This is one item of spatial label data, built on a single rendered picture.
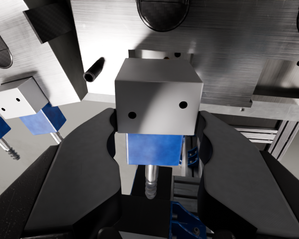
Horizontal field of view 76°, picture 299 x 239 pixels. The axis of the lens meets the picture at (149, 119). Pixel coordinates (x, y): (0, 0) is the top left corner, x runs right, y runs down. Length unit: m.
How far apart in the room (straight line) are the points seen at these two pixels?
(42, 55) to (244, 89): 0.21
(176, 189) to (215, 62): 0.46
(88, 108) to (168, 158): 1.28
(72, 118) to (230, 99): 1.41
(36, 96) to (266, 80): 0.25
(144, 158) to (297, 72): 0.16
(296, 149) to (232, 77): 1.49
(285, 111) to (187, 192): 0.35
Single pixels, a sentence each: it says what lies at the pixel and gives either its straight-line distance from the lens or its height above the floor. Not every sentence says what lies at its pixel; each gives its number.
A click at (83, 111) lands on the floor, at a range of 1.45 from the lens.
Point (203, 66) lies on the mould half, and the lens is 0.17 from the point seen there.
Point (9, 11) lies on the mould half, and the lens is 0.25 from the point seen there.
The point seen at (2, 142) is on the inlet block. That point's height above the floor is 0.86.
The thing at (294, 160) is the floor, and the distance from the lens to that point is 1.73.
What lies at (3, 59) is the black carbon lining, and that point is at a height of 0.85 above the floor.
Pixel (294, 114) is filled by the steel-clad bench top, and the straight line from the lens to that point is 0.34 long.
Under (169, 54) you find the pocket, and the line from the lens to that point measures 0.19.
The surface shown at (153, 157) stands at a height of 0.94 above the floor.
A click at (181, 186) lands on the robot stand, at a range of 0.59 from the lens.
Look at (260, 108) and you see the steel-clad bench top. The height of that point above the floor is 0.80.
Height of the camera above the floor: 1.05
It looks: 52 degrees down
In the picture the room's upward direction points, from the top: 166 degrees counter-clockwise
